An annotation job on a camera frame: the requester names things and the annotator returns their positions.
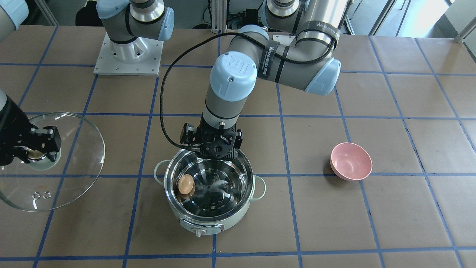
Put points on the pink plastic bowl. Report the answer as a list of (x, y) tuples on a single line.
[(350, 162)]

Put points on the pale green electric pot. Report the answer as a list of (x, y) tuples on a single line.
[(224, 190)]

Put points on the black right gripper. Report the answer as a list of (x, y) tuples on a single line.
[(12, 131)]

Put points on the beige egg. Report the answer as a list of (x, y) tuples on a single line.
[(186, 184)]

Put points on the glass pot lid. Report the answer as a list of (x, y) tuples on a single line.
[(43, 185)]

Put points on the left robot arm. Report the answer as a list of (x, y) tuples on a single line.
[(306, 64)]

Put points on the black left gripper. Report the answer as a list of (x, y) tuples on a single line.
[(187, 135)]

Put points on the aluminium frame post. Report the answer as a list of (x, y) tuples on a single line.
[(219, 12)]

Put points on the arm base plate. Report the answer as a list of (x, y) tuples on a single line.
[(285, 40), (140, 57)]

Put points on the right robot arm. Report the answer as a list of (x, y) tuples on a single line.
[(127, 23)]

